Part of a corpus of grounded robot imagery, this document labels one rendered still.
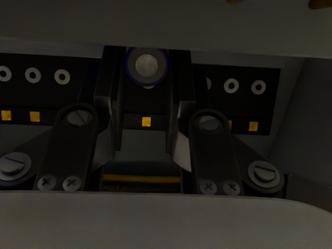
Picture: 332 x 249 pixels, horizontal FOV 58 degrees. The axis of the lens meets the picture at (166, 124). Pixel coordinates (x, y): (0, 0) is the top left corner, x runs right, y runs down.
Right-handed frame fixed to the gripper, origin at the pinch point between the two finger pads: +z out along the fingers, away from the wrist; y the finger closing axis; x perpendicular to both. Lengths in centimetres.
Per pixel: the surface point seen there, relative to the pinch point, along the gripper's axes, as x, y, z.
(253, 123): -8.3, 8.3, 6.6
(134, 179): -15.8, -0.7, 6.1
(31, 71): -5.9, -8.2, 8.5
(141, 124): -8.9, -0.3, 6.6
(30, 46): -4.2, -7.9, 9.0
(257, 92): -6.3, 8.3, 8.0
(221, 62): -4.4, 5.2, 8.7
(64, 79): -6.2, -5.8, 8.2
